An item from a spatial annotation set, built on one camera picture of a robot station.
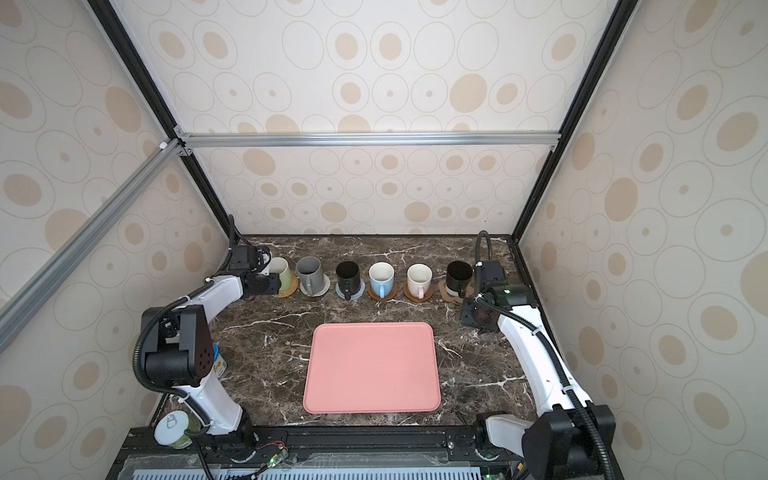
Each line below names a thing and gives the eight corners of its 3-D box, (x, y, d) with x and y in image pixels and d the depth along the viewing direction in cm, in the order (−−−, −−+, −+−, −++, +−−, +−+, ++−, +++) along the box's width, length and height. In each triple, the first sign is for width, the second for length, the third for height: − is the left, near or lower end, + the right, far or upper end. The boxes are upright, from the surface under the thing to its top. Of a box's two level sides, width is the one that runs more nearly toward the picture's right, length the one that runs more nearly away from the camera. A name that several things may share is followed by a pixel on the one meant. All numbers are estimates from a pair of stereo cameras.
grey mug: (300, 302, 103) (291, 282, 94) (306, 277, 110) (298, 256, 101) (322, 302, 103) (315, 282, 94) (326, 277, 110) (320, 256, 101)
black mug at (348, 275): (332, 296, 104) (327, 277, 96) (347, 277, 110) (343, 257, 101) (348, 304, 102) (345, 285, 94) (363, 284, 108) (360, 265, 99)
